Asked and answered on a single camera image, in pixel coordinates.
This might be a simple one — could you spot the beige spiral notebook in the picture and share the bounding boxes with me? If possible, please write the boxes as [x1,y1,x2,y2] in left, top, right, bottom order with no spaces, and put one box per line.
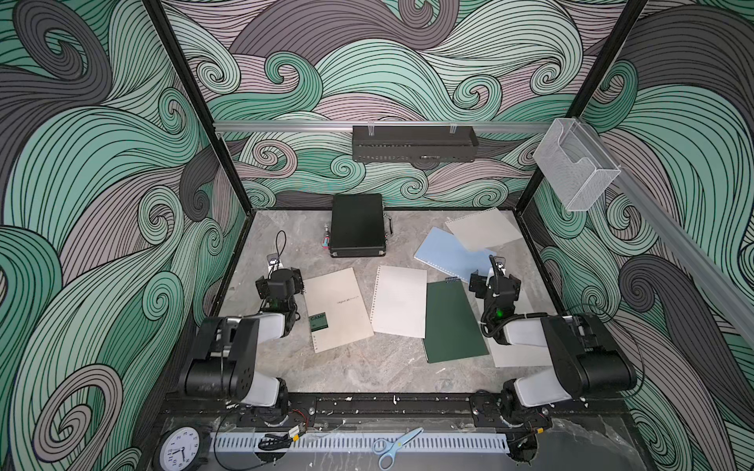
[304,268,374,353]

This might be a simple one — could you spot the dark green spiral notebook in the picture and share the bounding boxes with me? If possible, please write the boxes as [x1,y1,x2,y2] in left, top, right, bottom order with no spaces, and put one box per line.
[423,279,489,363]

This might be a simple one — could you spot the torn lined paper page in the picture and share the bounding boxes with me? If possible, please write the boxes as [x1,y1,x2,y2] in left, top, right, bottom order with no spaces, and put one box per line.
[446,208,522,251]

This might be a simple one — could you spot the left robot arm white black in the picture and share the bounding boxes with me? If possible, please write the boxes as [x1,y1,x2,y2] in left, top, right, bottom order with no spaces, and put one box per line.
[178,268,304,414]

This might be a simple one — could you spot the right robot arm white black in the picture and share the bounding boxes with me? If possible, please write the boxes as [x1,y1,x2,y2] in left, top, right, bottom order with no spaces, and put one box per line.
[469,257,637,410]

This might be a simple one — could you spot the black hard case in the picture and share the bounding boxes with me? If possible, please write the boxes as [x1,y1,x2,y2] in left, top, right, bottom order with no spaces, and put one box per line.
[329,194,387,258]

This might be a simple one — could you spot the round analog clock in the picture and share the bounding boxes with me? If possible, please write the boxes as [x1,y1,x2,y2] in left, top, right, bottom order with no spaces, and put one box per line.
[152,426,204,471]

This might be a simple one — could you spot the light blue scissors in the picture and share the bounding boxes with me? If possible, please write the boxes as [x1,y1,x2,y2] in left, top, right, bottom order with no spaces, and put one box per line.
[371,428,424,471]

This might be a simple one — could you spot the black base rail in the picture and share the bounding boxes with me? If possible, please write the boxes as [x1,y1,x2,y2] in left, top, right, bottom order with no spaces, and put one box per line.
[159,391,630,430]

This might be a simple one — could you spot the clear plastic wall holder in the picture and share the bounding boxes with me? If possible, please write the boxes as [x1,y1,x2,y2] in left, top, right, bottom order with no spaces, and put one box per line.
[533,118,622,212]

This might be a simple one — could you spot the white slotted cable duct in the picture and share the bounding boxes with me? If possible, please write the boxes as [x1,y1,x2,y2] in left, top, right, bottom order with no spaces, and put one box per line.
[217,432,510,453]

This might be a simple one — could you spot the black wall tray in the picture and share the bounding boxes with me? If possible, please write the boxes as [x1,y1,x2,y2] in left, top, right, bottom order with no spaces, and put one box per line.
[351,125,479,164]

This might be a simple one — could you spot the aluminium rail back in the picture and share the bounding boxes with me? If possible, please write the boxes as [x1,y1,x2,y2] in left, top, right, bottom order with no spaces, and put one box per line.
[214,120,553,133]

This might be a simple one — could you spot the aluminium rail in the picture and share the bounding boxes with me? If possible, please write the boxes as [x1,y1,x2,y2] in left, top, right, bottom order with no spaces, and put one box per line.
[592,130,753,343]
[214,120,553,133]

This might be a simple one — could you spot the aluminium rail right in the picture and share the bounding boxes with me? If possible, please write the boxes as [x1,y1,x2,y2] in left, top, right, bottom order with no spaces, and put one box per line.
[592,130,753,343]

